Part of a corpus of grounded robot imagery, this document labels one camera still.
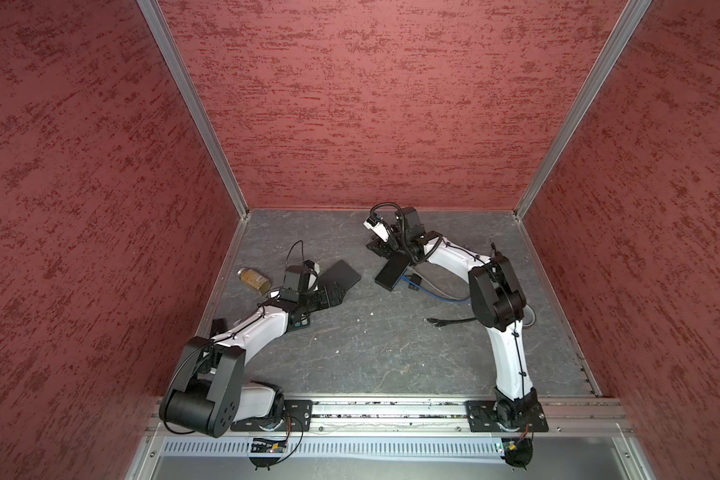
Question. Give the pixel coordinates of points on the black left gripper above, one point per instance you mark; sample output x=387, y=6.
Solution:
x=325, y=301

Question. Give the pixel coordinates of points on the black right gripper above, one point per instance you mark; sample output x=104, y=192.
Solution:
x=382, y=249

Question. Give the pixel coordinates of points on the black network switch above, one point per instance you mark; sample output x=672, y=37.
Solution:
x=339, y=276
x=392, y=271

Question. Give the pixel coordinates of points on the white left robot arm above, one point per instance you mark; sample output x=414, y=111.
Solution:
x=208, y=393

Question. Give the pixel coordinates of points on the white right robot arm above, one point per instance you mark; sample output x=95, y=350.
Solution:
x=497, y=299

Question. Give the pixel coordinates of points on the black calculator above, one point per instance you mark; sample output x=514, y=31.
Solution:
x=303, y=321

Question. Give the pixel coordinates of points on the glass jar with brown contents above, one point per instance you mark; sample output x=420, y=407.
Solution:
x=255, y=280

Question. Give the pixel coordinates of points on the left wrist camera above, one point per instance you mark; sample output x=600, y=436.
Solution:
x=312, y=266

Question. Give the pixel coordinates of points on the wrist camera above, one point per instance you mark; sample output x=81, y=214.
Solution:
x=379, y=227
x=312, y=266

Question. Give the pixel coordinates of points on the black power adapter near switch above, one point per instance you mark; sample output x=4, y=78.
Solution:
x=414, y=281

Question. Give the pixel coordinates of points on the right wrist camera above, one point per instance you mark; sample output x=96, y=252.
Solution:
x=379, y=227

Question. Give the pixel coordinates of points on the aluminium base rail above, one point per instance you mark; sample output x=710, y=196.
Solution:
x=453, y=416

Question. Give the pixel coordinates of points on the aluminium right corner post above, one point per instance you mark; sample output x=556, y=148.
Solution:
x=621, y=33

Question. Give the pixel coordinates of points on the aluminium corner post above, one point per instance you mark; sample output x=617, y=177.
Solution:
x=621, y=33
x=169, y=50

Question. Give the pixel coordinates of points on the aluminium left corner post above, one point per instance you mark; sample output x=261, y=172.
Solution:
x=169, y=50

